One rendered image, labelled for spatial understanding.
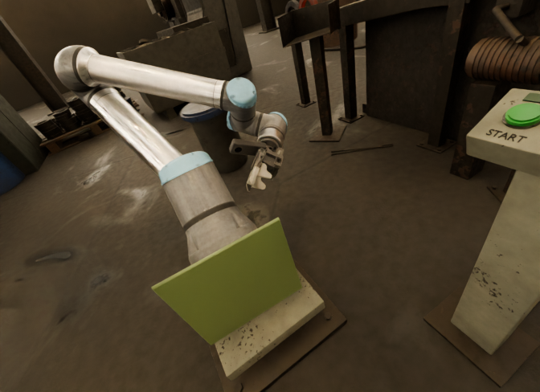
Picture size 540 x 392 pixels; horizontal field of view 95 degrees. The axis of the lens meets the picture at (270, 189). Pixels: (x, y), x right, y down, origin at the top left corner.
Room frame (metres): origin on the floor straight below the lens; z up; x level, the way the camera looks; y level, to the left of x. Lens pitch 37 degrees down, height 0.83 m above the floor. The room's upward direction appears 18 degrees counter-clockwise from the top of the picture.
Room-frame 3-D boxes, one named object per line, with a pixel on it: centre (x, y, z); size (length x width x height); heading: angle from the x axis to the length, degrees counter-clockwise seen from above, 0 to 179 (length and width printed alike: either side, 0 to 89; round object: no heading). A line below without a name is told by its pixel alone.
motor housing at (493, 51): (0.73, -0.87, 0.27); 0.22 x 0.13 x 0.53; 18
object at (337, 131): (1.50, -0.47, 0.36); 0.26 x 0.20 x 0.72; 53
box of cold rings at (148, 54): (3.48, 0.61, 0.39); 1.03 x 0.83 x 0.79; 112
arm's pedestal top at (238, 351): (0.45, 0.16, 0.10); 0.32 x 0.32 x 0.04; 19
